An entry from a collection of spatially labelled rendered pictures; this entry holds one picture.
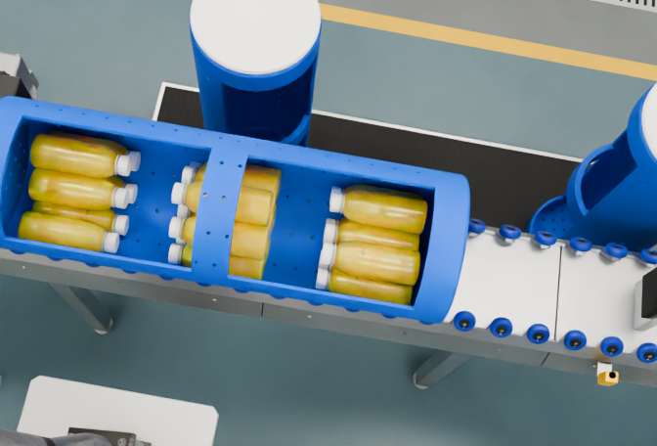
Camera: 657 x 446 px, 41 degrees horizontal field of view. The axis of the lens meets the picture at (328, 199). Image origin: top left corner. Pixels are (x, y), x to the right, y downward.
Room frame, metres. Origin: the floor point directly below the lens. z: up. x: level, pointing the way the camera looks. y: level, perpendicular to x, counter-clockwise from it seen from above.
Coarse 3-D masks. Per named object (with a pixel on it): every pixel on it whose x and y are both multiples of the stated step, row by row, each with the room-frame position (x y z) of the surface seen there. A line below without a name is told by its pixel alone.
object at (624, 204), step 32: (640, 128) 0.90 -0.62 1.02; (608, 160) 1.06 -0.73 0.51; (640, 160) 0.84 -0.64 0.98; (576, 192) 0.90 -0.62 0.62; (608, 192) 1.05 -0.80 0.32; (640, 192) 0.81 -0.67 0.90; (544, 224) 0.97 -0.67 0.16; (576, 224) 0.84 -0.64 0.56; (608, 224) 0.80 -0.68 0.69; (640, 224) 0.79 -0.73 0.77
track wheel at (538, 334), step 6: (534, 324) 0.44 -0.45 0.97; (540, 324) 0.45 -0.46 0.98; (528, 330) 0.43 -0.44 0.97; (534, 330) 0.43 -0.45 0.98; (540, 330) 0.43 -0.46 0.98; (546, 330) 0.43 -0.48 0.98; (528, 336) 0.42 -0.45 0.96; (534, 336) 0.42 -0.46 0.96; (540, 336) 0.42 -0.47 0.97; (546, 336) 0.42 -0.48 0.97; (534, 342) 0.41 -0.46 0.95; (540, 342) 0.41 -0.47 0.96
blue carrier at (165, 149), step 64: (0, 128) 0.52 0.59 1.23; (64, 128) 0.62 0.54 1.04; (128, 128) 0.58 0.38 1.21; (192, 128) 0.62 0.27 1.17; (0, 192) 0.41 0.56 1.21; (320, 192) 0.61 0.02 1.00; (448, 192) 0.58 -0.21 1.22; (64, 256) 0.35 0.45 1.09; (128, 256) 0.40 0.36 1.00; (192, 256) 0.38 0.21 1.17; (448, 256) 0.46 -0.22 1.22
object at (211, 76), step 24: (312, 48) 0.92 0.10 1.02; (216, 72) 0.83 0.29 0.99; (288, 72) 0.86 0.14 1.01; (312, 72) 0.96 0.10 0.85; (216, 96) 0.84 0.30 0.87; (240, 96) 1.08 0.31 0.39; (264, 96) 1.10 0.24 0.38; (288, 96) 1.08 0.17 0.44; (312, 96) 0.96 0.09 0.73; (216, 120) 0.84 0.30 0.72; (240, 120) 1.07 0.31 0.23; (264, 120) 1.10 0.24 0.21; (288, 120) 1.08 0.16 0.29; (288, 144) 0.87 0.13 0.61
